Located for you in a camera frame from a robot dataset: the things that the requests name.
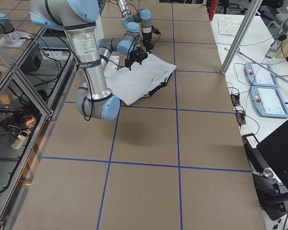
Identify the black USB hub left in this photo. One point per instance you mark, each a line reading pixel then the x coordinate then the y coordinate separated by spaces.
pixel 235 99

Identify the far blue teach pendant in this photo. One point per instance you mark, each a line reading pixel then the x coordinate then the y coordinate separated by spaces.
pixel 258 76

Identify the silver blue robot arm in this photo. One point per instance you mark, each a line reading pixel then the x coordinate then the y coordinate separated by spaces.
pixel 142 16
pixel 77 18

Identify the silver reacher grabber stick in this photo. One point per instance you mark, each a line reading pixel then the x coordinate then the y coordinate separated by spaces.
pixel 259 64

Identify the black camera stand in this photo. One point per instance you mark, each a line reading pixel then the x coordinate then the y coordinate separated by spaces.
pixel 272 196

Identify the aluminium frame post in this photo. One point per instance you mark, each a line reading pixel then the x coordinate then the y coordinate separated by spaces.
pixel 244 26

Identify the red cylinder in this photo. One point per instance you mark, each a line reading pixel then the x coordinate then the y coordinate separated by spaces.
pixel 212 9

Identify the grey cartoon print t-shirt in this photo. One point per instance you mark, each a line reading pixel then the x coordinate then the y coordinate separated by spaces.
pixel 143 80

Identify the black usb hub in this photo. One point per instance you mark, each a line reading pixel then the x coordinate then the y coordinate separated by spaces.
pixel 235 99
pixel 240 118

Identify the black USB hub right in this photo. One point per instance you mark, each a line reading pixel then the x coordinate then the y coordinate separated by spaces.
pixel 240 118

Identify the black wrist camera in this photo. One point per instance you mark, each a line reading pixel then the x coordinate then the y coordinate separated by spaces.
pixel 155 31

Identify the clear plastic bag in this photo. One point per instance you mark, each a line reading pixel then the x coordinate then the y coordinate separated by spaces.
pixel 228 26

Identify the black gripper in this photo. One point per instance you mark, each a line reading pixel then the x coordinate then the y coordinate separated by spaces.
pixel 148 40
pixel 129 62

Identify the black laptop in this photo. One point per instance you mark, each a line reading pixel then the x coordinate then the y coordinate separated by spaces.
pixel 274 150

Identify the aluminium frame cabinet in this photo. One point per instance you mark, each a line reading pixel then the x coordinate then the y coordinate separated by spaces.
pixel 31 95

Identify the blue teach pendant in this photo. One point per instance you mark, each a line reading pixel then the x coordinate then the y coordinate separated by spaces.
pixel 258 76
pixel 268 102

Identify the near blue teach pendant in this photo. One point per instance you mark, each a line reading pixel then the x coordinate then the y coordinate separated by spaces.
pixel 268 102

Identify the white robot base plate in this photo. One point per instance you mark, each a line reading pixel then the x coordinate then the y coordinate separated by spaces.
pixel 111 66

